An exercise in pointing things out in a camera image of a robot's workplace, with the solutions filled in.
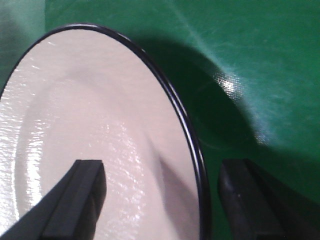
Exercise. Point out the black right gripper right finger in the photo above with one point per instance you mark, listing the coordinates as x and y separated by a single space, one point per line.
260 207

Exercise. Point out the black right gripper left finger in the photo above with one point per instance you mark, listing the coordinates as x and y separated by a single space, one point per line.
70 210

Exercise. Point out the beige plate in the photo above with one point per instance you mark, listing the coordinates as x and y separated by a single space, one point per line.
86 92

